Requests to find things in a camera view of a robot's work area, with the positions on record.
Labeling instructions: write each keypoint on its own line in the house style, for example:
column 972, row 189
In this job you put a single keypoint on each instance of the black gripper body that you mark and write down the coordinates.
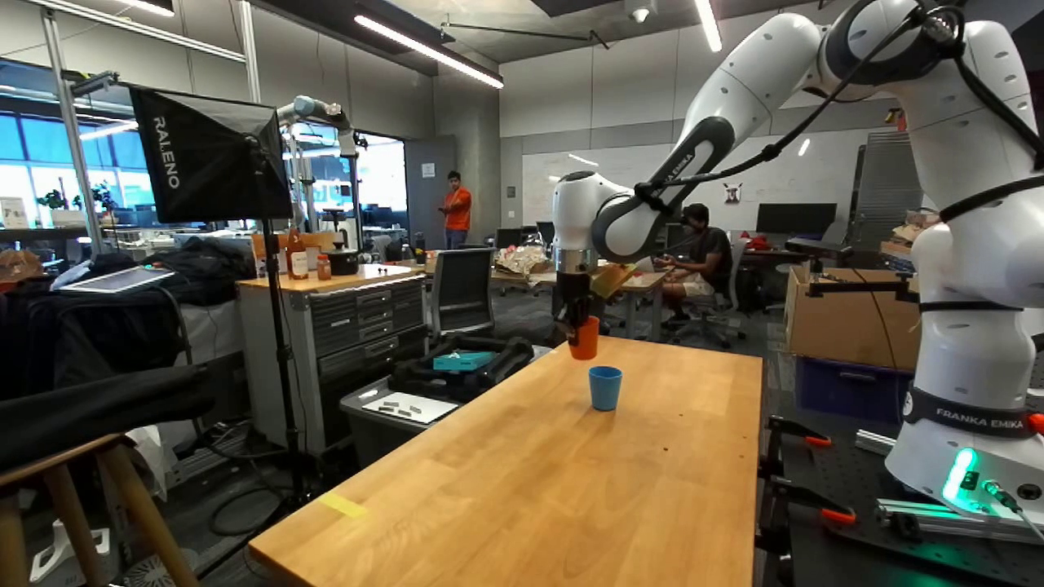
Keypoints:
column 573, row 290

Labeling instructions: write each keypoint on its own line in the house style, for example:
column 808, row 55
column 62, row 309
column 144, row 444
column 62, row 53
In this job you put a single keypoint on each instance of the orange cup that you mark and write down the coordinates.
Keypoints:
column 585, row 341

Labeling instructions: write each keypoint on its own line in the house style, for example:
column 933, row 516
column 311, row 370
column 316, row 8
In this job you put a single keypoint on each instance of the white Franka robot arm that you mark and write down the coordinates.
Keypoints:
column 980, row 272

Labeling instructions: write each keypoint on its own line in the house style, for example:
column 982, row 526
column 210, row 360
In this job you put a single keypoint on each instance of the blue cup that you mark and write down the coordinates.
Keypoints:
column 605, row 390

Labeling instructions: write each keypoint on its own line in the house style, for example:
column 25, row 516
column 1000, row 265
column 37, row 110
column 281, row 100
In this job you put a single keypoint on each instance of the black mesh office chair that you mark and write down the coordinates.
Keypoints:
column 465, row 288

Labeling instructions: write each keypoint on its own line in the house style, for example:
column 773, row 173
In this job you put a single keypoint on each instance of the black bag with teal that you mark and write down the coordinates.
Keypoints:
column 460, row 362

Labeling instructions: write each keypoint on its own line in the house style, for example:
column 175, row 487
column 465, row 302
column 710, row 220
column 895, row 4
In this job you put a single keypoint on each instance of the seated person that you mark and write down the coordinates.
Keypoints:
column 702, row 260

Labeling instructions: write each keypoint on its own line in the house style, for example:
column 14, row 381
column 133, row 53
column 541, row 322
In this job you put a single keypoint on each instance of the person in orange shirt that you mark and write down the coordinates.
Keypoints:
column 457, row 209

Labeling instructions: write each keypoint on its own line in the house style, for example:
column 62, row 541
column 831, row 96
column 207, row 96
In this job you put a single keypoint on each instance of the grey equipment case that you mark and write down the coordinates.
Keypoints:
column 392, row 418

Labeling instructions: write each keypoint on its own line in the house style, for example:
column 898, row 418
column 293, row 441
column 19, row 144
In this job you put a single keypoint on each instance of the grey drawer cabinet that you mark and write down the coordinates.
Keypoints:
column 348, row 337

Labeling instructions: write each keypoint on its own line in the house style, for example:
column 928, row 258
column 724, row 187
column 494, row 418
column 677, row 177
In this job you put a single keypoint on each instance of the black computer monitor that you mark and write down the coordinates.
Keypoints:
column 798, row 220

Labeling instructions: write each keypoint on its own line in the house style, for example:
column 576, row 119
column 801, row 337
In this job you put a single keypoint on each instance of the orange black bar clamp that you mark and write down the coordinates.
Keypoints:
column 811, row 441
column 837, row 516

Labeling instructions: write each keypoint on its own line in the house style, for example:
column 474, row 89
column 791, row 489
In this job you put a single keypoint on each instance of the cardboard box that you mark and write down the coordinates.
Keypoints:
column 848, row 321

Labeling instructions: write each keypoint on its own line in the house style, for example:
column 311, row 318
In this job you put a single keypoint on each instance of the blue storage bin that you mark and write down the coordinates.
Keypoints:
column 853, row 390

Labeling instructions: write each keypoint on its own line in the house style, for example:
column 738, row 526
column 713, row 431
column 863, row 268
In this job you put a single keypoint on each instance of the long ceiling light strip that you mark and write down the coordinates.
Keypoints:
column 430, row 53

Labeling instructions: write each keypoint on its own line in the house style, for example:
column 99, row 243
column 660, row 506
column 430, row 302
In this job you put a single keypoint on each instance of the yellow tape piece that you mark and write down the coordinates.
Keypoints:
column 343, row 506

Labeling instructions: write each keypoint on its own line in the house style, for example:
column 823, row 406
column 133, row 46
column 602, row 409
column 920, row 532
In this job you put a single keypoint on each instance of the black light stand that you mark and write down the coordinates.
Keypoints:
column 281, row 345

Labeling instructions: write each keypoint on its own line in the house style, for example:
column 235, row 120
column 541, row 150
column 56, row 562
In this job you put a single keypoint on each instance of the short ceiling light strip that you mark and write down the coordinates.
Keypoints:
column 710, row 22

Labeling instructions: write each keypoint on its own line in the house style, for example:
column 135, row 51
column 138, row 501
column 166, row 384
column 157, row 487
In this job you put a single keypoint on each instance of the aluminium extrusion bar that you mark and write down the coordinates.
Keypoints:
column 933, row 512
column 871, row 441

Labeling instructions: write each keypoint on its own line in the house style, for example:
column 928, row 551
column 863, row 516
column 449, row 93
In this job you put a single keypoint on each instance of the black softbox light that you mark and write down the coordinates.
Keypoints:
column 212, row 157

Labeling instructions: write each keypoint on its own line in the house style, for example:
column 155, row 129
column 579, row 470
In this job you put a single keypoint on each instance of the wooden stool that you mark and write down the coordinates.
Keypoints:
column 85, row 489

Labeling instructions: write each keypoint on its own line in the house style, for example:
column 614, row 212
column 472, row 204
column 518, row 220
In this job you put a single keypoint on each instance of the metal vertical pole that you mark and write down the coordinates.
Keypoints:
column 67, row 132

